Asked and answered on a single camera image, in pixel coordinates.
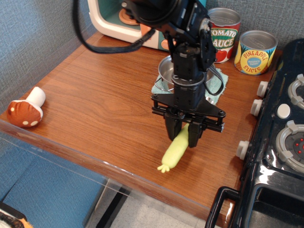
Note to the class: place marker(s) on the green handled metal spoon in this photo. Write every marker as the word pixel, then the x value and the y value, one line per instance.
pixel 175 151

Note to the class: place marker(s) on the black toy stove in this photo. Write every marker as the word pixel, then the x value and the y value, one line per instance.
pixel 271 194

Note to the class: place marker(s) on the white stove knob front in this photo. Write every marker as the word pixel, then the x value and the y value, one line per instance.
pixel 242 149

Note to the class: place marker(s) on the tomato sauce can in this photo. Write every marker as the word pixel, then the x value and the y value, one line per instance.
pixel 225 26

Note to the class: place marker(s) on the white stove knob middle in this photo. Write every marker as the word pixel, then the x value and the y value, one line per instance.
pixel 256 106

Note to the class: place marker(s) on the teal folded cloth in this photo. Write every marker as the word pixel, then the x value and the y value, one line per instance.
pixel 213 85

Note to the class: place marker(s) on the white stove knob rear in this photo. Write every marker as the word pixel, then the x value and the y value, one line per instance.
pixel 261 91

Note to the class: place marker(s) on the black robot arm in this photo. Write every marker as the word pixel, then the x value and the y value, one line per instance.
pixel 193 61

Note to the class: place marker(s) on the brown plush mushroom toy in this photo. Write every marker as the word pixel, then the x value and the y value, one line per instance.
pixel 27 113

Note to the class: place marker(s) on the pineapple slices can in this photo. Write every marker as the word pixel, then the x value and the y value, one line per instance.
pixel 255 52

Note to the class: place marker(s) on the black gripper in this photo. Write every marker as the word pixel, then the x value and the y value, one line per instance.
pixel 188 104

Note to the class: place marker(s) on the white stove knob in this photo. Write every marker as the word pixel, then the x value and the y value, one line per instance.
pixel 261 91
pixel 256 106
pixel 242 149

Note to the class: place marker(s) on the small steel pot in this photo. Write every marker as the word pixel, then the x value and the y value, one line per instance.
pixel 165 69

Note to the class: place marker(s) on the teal toy microwave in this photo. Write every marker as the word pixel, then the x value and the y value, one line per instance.
pixel 130 20

